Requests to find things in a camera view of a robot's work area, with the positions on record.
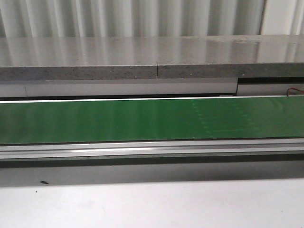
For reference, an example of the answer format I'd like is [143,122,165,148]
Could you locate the grey stone countertop slab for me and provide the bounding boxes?
[0,35,304,81]

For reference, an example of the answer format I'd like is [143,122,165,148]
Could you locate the green conveyor belt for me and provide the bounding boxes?
[0,96,304,144]

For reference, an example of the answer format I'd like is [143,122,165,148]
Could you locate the white pleated curtain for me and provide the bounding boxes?
[0,0,304,38]

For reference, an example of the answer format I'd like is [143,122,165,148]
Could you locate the red wire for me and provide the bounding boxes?
[286,87,304,97]

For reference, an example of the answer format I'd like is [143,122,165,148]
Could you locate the silver aluminium conveyor frame rail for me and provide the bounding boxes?
[0,138,304,159]

